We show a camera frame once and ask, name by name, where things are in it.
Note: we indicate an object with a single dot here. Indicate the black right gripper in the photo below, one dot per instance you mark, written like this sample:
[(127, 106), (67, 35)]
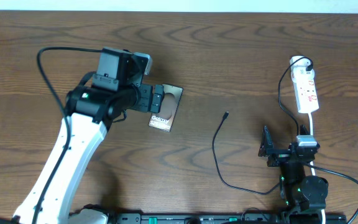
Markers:
[(279, 156)]

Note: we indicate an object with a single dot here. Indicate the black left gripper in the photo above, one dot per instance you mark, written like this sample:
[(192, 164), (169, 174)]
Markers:
[(145, 104)]

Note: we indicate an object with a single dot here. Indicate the Galaxy smartphone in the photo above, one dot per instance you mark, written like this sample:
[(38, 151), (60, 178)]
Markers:
[(171, 100)]

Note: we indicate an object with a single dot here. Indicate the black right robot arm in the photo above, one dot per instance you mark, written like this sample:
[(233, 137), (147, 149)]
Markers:
[(303, 194)]

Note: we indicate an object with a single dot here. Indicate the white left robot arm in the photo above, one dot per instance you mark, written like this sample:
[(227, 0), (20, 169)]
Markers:
[(101, 98)]

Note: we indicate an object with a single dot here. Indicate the white USB charger plug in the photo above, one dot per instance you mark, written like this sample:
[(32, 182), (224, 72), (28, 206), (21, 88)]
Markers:
[(299, 73)]

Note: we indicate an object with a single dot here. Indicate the white power strip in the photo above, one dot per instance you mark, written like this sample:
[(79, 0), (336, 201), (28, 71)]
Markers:
[(305, 92)]

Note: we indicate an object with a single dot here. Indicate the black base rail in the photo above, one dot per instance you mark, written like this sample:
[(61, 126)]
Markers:
[(216, 218)]

